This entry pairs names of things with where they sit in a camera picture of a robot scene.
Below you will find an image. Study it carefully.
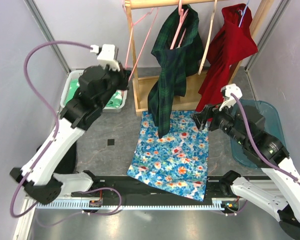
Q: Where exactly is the pink hanger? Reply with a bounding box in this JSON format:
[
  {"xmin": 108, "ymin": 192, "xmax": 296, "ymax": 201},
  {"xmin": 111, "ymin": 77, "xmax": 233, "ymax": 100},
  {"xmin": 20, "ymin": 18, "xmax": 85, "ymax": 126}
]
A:
[
  {"xmin": 121, "ymin": 0, "xmax": 160, "ymax": 82},
  {"xmin": 170, "ymin": 0, "xmax": 189, "ymax": 50}
]

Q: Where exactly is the beige wooden hanger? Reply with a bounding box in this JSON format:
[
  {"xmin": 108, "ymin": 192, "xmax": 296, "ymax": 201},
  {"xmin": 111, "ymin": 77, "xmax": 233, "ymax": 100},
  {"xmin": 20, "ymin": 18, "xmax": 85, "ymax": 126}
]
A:
[{"xmin": 197, "ymin": 0, "xmax": 219, "ymax": 76}]

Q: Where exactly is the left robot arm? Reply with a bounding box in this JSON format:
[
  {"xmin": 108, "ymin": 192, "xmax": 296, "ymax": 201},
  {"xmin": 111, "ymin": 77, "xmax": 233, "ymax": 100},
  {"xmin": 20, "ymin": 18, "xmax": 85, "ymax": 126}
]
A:
[{"xmin": 10, "ymin": 65, "xmax": 131, "ymax": 205}]

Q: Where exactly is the wooden clothes rack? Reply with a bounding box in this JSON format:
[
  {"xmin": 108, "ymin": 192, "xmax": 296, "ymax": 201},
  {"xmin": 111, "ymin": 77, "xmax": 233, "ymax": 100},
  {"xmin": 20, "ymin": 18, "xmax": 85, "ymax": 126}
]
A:
[{"xmin": 123, "ymin": 0, "xmax": 274, "ymax": 116}]

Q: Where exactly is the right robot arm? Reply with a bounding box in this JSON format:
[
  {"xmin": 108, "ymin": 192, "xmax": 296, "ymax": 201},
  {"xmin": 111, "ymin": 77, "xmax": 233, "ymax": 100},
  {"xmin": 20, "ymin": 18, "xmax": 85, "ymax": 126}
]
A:
[{"xmin": 191, "ymin": 104, "xmax": 300, "ymax": 240}]

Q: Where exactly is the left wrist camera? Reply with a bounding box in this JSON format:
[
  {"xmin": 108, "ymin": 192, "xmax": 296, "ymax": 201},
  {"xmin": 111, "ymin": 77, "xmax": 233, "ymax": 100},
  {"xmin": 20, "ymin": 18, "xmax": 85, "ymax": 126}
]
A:
[{"xmin": 90, "ymin": 44, "xmax": 120, "ymax": 72}]

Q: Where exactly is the teal plastic basin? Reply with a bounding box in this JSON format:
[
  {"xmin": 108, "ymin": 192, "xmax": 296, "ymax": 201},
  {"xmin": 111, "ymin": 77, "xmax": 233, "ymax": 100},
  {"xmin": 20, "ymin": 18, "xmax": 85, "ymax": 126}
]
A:
[{"xmin": 230, "ymin": 99, "xmax": 286, "ymax": 169}]

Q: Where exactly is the green white cloth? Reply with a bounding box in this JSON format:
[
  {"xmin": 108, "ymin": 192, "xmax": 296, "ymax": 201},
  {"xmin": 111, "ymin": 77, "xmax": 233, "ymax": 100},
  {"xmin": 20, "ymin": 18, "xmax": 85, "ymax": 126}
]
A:
[{"xmin": 63, "ymin": 78, "xmax": 123, "ymax": 109}]

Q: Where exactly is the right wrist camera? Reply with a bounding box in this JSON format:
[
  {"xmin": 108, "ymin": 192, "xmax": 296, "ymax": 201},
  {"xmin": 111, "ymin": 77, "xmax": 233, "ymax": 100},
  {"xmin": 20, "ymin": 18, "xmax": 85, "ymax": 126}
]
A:
[{"xmin": 219, "ymin": 83, "xmax": 243, "ymax": 111}]

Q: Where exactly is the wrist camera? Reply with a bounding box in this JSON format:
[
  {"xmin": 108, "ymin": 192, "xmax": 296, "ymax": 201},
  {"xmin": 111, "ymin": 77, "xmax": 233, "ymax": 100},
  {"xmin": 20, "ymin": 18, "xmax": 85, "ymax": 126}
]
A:
[
  {"xmin": 219, "ymin": 83, "xmax": 243, "ymax": 111},
  {"xmin": 90, "ymin": 44, "xmax": 120, "ymax": 72}
]

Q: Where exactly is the slotted cable duct rail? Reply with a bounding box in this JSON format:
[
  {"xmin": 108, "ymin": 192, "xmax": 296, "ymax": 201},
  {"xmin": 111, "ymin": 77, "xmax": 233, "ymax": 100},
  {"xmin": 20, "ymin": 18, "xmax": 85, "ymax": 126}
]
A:
[{"xmin": 36, "ymin": 198, "xmax": 230, "ymax": 211}]

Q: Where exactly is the light blue wire hanger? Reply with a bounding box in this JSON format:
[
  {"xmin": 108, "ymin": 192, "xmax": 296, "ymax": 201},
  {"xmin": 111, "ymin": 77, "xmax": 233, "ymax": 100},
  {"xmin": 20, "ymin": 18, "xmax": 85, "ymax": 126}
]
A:
[{"xmin": 238, "ymin": 0, "xmax": 250, "ymax": 28}]

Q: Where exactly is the red skirt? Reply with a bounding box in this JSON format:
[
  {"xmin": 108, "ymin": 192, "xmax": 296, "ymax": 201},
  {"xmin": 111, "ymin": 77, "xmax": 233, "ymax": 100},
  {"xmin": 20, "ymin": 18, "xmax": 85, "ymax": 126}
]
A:
[{"xmin": 195, "ymin": 3, "xmax": 258, "ymax": 112}]

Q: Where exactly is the white laundry basket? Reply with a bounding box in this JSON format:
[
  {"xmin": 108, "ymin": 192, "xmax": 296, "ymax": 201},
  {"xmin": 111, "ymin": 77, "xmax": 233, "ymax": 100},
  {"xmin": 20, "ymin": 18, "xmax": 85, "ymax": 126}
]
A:
[{"xmin": 60, "ymin": 69, "xmax": 128, "ymax": 113}]

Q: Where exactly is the small black square patch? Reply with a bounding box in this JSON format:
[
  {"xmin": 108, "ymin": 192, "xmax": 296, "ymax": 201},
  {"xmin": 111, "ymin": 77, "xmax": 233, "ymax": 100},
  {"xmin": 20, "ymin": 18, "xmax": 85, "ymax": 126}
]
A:
[{"xmin": 107, "ymin": 138, "xmax": 115, "ymax": 146}]

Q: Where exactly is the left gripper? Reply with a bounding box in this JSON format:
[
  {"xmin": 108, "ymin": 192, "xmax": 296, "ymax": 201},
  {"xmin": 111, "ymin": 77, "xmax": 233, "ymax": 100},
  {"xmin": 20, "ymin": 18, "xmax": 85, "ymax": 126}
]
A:
[{"xmin": 97, "ymin": 61, "xmax": 132, "ymax": 110}]

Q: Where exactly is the dark green plaid cloth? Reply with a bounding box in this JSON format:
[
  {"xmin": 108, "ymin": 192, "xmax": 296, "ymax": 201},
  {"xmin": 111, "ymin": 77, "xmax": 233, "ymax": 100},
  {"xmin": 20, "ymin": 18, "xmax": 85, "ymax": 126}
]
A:
[{"xmin": 147, "ymin": 4, "xmax": 204, "ymax": 139}]

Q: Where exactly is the floral blue cloth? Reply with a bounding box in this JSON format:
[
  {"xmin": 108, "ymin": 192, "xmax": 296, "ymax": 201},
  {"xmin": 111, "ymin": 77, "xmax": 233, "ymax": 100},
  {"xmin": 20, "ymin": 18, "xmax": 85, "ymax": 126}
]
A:
[{"xmin": 127, "ymin": 110, "xmax": 209, "ymax": 202}]

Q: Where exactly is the black cloth pile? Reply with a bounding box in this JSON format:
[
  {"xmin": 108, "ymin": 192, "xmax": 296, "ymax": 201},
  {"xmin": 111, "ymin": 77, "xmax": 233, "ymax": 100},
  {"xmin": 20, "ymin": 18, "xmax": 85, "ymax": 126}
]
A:
[{"xmin": 36, "ymin": 142, "xmax": 78, "ymax": 176}]

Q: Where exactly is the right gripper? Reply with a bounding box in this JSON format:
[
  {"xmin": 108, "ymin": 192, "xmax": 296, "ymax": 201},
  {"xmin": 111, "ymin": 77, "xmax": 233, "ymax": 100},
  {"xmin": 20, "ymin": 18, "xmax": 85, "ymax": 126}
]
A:
[{"xmin": 189, "ymin": 97, "xmax": 248, "ymax": 146}]

